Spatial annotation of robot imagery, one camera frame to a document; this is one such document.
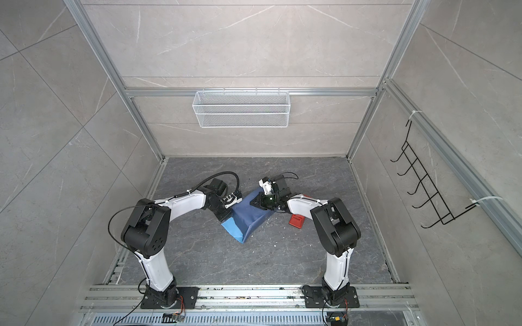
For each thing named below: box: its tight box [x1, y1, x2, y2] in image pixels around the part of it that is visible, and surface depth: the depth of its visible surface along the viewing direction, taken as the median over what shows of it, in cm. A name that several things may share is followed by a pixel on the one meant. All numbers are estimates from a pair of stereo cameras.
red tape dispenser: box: [288, 213, 306, 229], surface depth 92 cm
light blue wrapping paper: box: [220, 187, 276, 244], surface depth 90 cm
